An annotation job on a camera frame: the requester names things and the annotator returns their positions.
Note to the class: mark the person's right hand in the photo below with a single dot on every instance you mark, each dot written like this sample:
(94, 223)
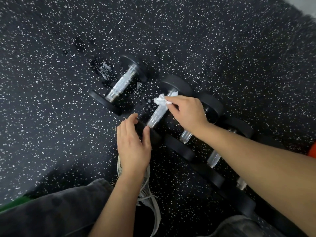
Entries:
(191, 113)

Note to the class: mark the person's left hand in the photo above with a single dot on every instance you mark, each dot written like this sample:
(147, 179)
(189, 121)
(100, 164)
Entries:
(132, 148)

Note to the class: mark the person's left thumb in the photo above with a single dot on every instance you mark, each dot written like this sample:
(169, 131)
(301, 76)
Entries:
(146, 136)

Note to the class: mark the person's right thumb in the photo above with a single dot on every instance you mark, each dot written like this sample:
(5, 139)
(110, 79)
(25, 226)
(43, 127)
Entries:
(174, 108)

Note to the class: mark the white tissue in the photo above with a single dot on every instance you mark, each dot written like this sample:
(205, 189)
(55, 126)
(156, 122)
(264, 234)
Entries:
(161, 99)

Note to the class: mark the person's right forearm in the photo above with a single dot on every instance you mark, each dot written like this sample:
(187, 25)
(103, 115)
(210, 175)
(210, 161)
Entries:
(261, 167)

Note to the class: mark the person's left forearm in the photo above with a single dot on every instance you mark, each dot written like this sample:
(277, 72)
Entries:
(121, 207)

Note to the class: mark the grey sneaker with white laces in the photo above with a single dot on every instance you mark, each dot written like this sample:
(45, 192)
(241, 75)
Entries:
(148, 202)

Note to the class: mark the dark grey trouser leg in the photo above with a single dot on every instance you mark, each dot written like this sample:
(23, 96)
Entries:
(49, 214)
(237, 228)

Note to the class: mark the orange object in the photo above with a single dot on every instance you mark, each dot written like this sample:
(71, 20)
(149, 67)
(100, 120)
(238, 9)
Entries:
(313, 151)

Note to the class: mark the green mat edge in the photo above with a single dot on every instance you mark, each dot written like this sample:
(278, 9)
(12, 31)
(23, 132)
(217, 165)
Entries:
(12, 203)

